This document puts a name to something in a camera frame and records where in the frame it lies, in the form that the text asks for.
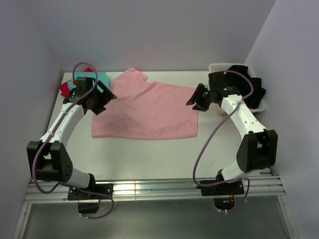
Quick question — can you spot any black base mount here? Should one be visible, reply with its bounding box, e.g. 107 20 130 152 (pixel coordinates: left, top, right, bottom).
196 181 245 211
67 183 115 219

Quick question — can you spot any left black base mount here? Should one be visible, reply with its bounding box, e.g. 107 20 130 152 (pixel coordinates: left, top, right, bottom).
67 183 115 219

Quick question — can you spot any folded teal t shirt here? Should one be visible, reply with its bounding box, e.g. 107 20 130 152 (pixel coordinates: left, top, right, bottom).
67 72 110 90

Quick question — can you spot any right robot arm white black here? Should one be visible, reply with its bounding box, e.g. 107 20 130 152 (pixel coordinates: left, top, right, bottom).
186 70 278 194

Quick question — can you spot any aluminium rail frame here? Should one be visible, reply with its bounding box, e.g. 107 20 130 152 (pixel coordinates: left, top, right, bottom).
13 169 300 239

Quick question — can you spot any pink t shirt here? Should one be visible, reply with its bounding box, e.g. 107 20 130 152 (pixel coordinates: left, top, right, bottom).
91 68 198 140

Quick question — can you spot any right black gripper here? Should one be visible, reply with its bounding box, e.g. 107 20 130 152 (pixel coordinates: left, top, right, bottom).
186 83 215 112

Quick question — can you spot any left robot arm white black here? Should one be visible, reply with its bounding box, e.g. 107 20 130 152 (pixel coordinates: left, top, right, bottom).
27 77 116 199

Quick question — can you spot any black t shirt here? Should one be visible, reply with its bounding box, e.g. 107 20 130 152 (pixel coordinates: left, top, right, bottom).
225 65 266 109

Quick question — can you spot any folded red t shirt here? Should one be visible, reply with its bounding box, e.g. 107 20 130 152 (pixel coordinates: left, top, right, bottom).
59 67 94 97

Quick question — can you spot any white plastic basket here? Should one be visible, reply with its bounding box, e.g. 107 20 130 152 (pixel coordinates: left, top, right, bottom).
208 63 266 113

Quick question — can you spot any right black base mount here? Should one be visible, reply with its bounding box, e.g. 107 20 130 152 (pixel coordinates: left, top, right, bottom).
196 181 245 211

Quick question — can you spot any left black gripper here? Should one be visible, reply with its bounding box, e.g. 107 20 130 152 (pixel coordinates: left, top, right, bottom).
88 81 117 115

